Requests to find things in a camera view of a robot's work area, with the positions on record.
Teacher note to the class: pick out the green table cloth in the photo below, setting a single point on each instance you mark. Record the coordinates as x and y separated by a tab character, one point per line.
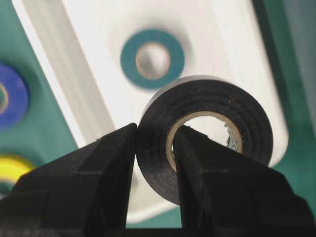
43	133

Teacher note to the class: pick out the black tape roll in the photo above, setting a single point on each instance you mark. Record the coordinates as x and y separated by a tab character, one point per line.
187	98

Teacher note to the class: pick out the yellow tape roll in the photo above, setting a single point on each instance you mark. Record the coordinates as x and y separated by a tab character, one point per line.
12	167

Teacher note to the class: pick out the blue tape roll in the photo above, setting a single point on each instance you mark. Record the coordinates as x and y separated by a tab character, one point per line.
16	96

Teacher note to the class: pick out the white plastic case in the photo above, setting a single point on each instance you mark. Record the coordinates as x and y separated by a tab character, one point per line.
78	44

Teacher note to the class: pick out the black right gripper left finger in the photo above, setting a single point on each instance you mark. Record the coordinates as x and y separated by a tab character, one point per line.
82	194

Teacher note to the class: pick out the teal tape roll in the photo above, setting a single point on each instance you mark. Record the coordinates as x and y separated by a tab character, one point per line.
141	38

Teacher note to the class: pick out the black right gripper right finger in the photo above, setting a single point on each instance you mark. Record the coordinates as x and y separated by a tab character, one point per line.
223	193

